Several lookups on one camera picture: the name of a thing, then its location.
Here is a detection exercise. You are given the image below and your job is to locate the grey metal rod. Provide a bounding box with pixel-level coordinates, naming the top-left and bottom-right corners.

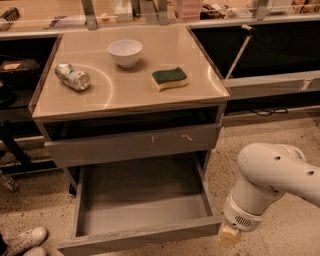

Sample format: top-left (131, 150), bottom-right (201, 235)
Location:
top-left (225, 24), bottom-right (255, 80)

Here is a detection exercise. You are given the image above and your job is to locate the white bowl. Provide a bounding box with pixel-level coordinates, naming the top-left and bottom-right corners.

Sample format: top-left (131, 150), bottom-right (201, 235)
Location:
top-left (107, 39), bottom-right (143, 68)

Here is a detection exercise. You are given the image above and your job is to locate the grey side bench rail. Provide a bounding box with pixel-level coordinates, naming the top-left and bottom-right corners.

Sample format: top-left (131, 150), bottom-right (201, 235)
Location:
top-left (223, 70), bottom-right (320, 100)

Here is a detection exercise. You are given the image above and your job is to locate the grey top drawer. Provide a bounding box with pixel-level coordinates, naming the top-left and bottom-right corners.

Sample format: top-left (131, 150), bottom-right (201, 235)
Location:
top-left (45, 123), bottom-right (221, 167)

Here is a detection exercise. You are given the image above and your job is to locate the crushed silver can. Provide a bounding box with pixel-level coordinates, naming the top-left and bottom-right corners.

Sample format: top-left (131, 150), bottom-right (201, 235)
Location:
top-left (54, 63), bottom-right (90, 91)

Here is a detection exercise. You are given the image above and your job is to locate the white sneaker upper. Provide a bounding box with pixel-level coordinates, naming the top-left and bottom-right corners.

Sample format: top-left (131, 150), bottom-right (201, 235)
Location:
top-left (1, 227), bottom-right (48, 256)

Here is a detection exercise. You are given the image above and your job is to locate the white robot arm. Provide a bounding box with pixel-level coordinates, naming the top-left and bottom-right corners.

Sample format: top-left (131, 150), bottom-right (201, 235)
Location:
top-left (218, 143), bottom-right (320, 248)

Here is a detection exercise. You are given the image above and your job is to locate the green yellow sponge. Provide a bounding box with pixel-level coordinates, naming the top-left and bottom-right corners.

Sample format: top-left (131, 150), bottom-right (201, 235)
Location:
top-left (151, 67), bottom-right (188, 91)

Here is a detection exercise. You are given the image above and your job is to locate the grey drawer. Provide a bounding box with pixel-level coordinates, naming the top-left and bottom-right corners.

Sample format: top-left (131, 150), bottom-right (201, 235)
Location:
top-left (45, 123), bottom-right (221, 167)
top-left (58, 153), bottom-right (222, 256)

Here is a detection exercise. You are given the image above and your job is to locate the black cable on floor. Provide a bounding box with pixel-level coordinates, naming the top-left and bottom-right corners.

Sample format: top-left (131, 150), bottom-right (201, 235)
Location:
top-left (249, 107), bottom-right (290, 117)

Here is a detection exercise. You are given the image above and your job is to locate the grey drawer cabinet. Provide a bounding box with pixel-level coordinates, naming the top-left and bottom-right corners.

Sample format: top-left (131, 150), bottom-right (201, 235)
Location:
top-left (29, 23), bottom-right (232, 198)

